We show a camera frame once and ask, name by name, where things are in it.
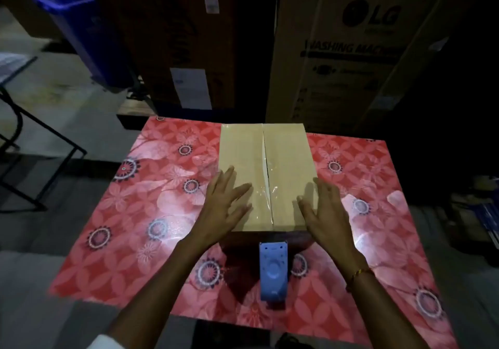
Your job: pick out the large printed appliance carton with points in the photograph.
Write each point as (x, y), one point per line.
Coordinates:
(331, 72)

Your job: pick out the red floral table cover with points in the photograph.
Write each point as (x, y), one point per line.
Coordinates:
(136, 220)

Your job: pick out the blue tape dispenser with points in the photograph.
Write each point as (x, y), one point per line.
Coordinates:
(273, 270)

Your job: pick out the brown cardboard box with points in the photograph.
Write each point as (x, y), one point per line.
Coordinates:
(241, 154)

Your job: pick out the blue plastic trash bin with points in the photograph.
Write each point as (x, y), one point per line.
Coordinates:
(82, 29)

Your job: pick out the person's right hand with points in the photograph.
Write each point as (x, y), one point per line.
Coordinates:
(331, 224)

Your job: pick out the white shirt sleeve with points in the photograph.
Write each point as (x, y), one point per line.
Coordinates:
(103, 343)

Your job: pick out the large dark brown carton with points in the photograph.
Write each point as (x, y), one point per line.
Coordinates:
(163, 29)

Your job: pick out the person's left forearm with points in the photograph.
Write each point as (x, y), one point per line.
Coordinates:
(163, 290)

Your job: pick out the person's left hand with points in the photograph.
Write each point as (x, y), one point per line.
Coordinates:
(220, 214)

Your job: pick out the pile of blue goods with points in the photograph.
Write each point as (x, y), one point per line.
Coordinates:
(479, 212)

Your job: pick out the black metal frame table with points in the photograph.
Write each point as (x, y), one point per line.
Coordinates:
(11, 64)

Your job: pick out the person's right forearm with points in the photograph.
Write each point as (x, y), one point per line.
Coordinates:
(382, 313)

